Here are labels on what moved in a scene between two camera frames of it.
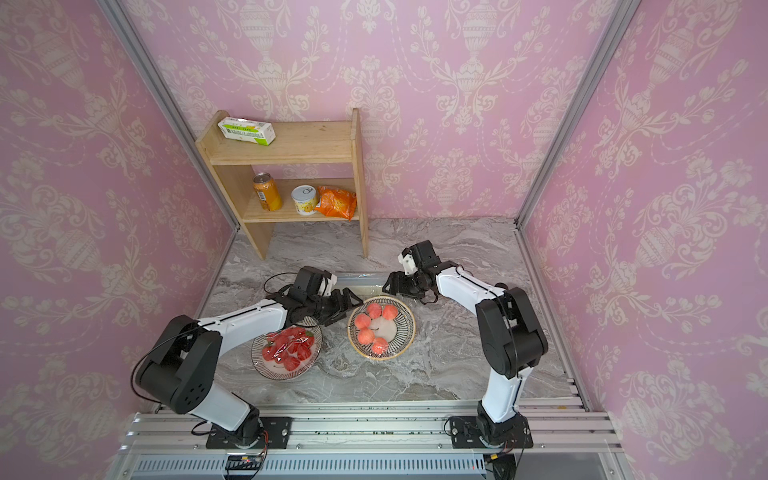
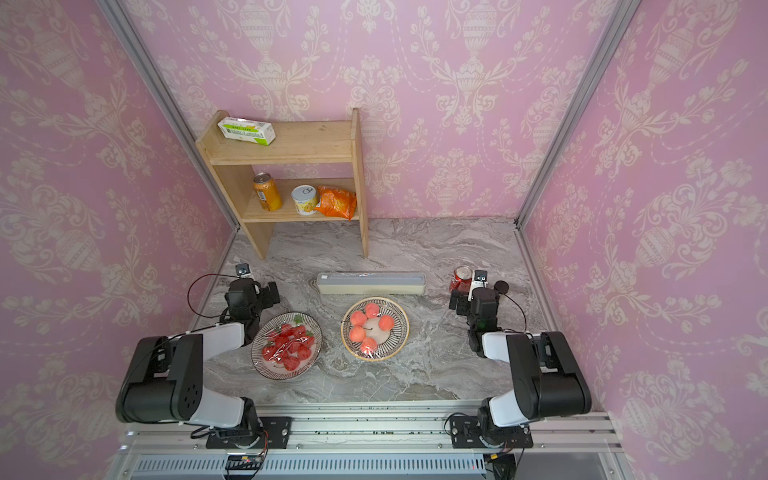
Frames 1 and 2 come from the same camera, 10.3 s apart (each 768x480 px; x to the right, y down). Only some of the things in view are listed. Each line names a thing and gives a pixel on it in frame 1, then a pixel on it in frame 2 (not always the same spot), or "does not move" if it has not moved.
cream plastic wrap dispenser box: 361,280 does not move
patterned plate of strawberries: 284,353 does not move
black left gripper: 348,300 → 268,299
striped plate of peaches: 381,328 does not move
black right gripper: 398,284 → 463,309
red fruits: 283,354 does not move
